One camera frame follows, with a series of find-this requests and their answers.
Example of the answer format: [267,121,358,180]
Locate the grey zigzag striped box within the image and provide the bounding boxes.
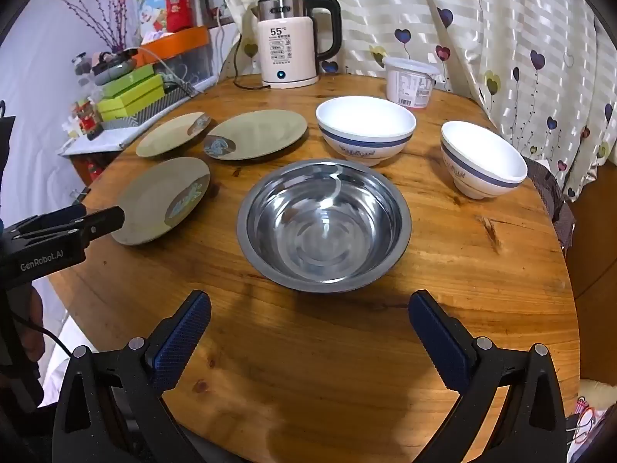
[103,88,194,131]

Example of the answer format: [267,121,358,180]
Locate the black kettle power cable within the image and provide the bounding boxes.
[233,34,271,90]

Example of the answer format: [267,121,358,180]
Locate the tall white blue-striped bowl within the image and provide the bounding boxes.
[440,120,529,200]

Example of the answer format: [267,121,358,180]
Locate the small red figurines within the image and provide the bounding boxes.
[71,98,105,142]

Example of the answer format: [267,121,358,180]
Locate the cream electric kettle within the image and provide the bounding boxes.
[251,0,343,90]

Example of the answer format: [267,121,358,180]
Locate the orange lid storage box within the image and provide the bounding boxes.
[132,26,213,88]

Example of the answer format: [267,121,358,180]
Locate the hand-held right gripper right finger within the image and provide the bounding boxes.
[409,290,568,463]

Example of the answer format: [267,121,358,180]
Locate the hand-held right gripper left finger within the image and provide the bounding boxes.
[52,291,212,463]

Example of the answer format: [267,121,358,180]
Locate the colourful picture box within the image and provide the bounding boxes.
[132,0,169,42]

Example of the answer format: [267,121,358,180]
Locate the green boxes stack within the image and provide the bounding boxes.
[96,84,167,121]

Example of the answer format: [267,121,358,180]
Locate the wooden cabinet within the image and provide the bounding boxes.
[564,193,617,382]

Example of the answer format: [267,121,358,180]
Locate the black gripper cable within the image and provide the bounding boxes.
[13,315,74,358]

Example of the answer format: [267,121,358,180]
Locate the green box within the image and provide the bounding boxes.
[100,65,161,100]

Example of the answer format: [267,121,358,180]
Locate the wide white blue-striped bowl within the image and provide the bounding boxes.
[315,96,417,167]

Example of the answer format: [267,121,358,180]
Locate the dark checked cloth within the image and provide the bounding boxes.
[523,157,577,252]

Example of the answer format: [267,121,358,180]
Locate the grey handheld device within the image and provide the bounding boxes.
[72,47,142,86]

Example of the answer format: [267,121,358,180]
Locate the purple decorative branches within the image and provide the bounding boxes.
[48,0,137,55]

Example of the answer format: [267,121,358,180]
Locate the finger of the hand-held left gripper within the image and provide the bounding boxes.
[71,206,126,247]
[10,204,89,238]

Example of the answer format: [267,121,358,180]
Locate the stainless steel bowl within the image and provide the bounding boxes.
[236,158,413,294]

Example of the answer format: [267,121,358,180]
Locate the white shelf board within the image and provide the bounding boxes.
[58,118,145,157]

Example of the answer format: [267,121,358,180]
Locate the white plastic tub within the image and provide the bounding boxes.
[382,56,442,108]

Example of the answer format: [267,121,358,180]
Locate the heart print curtain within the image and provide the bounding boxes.
[214,0,617,203]

